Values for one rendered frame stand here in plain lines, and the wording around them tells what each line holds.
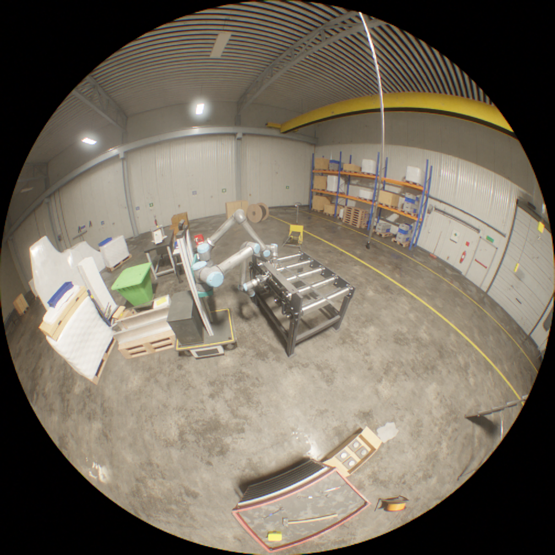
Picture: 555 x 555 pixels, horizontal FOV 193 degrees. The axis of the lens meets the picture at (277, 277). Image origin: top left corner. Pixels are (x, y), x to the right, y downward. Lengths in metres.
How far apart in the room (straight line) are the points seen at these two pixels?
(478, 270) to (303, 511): 9.95
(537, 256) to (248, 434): 11.61
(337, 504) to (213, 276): 2.02
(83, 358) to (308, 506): 3.39
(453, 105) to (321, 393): 8.18
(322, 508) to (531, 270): 10.71
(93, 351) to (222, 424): 2.53
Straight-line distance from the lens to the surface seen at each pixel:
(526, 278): 10.80
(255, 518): 1.45
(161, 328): 2.90
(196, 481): 2.46
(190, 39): 8.34
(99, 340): 3.68
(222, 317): 2.61
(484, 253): 9.92
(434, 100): 7.46
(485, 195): 10.05
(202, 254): 2.02
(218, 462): 2.30
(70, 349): 3.37
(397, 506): 2.59
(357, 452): 2.22
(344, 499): 1.47
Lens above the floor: 2.18
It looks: 34 degrees down
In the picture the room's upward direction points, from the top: 1 degrees clockwise
